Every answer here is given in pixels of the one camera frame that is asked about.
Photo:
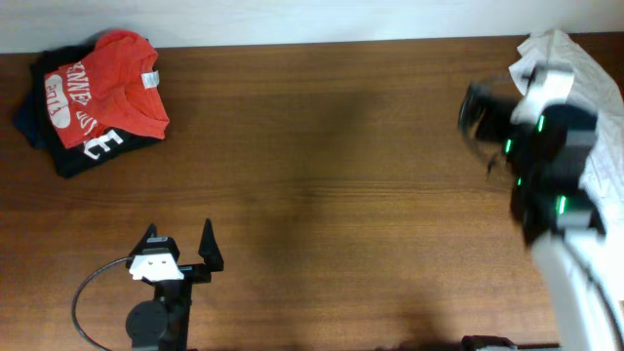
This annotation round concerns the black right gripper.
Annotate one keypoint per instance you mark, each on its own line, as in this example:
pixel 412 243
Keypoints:
pixel 487 127

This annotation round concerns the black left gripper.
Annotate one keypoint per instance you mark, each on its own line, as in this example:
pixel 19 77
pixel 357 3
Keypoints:
pixel 193 272

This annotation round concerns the white t-shirt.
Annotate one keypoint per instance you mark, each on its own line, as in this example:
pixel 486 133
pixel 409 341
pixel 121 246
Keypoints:
pixel 594 89

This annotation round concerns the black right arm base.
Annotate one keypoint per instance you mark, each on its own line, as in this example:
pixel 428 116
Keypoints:
pixel 498 343

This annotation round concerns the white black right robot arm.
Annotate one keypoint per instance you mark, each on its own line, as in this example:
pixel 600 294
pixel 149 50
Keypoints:
pixel 562 226

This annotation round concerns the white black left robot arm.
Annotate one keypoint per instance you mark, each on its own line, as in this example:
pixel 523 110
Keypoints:
pixel 162 322

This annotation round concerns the red folded t-shirt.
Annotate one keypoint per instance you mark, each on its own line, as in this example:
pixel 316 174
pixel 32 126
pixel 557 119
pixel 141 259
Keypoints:
pixel 113 86

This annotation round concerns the black folded t-shirt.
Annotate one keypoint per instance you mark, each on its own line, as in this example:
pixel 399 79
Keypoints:
pixel 32 120

